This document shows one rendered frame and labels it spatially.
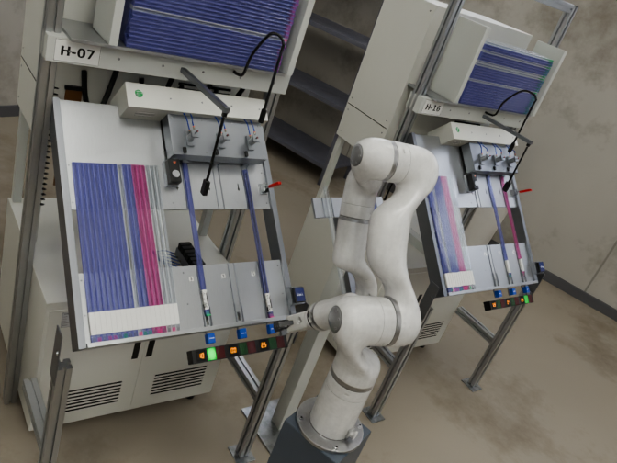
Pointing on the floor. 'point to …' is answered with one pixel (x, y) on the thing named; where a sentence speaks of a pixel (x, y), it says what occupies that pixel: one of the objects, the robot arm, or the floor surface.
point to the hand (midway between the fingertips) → (288, 324)
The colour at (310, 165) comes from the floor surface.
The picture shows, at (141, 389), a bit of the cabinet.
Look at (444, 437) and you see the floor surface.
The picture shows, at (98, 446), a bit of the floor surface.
